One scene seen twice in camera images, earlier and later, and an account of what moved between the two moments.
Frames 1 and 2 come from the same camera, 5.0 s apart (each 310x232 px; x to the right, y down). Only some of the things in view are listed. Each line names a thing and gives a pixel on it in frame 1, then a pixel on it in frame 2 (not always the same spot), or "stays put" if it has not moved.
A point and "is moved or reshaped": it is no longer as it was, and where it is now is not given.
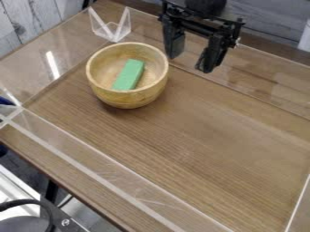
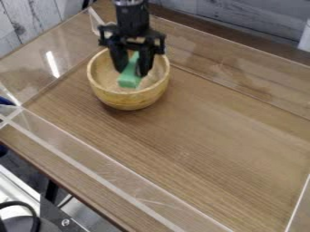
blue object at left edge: x=5 y=101 stays put
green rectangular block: x=128 y=75 is moved or reshaped
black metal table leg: x=52 y=191 stays put
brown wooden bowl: x=104 y=64 stays put
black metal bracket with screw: x=62 y=223 stays put
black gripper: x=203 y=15 -> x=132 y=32
